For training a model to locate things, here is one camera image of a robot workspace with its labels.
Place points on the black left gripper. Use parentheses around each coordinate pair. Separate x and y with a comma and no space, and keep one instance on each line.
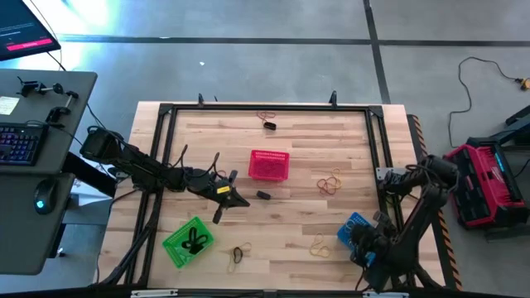
(219,190)

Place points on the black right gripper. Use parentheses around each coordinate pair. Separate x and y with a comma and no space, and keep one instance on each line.
(366,244)

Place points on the black clip table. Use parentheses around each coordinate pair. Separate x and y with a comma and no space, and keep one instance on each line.
(263,195)

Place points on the black wide rubber band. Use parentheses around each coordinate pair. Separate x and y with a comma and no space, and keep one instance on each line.
(192,236)
(234,254)
(202,240)
(186,245)

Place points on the black clip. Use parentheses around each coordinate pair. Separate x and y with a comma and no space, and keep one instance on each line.
(196,250)
(270,126)

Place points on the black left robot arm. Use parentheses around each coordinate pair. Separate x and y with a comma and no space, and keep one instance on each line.
(141,167)

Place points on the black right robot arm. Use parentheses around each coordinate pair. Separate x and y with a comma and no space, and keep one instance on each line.
(418,232)

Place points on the blue plastic basket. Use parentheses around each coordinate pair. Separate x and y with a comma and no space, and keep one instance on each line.
(343,234)

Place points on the red plastic basket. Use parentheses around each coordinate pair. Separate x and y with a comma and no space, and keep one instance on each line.
(254,176)

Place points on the silver aluminium profile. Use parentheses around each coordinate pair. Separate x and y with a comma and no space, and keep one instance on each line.
(385,294)
(153,293)

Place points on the green plastic basket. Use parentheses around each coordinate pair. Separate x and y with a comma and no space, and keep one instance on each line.
(174,248)

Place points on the black yellow hazard strip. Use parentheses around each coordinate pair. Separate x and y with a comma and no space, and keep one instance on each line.
(444,232)

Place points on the black table clamp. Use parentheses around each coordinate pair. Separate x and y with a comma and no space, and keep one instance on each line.
(200,100)
(333,99)

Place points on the red and black tool case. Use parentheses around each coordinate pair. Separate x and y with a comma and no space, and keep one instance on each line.
(488,178)

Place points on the white paper sheet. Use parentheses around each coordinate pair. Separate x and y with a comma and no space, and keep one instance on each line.
(89,194)

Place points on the black desk support beam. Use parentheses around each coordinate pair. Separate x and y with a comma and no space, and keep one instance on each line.
(89,174)

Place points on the black computer mouse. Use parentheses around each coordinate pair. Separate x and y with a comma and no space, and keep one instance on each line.
(45,194)

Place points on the black screw clamp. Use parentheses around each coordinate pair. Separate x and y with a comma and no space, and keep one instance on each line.
(29,87)
(58,112)

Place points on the black metal stand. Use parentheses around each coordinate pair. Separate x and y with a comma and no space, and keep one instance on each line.
(519,116)

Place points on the grey desk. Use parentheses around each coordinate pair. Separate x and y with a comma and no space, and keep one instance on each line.
(25,232)

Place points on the black keyboard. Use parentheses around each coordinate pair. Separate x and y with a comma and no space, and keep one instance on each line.
(20,145)

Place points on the yellow plug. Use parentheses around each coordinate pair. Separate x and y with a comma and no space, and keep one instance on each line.
(525,84)

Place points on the computer monitor with red bar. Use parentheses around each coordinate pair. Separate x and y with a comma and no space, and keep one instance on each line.
(20,29)

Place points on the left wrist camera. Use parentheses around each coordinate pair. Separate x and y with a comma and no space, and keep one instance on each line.
(233,176)

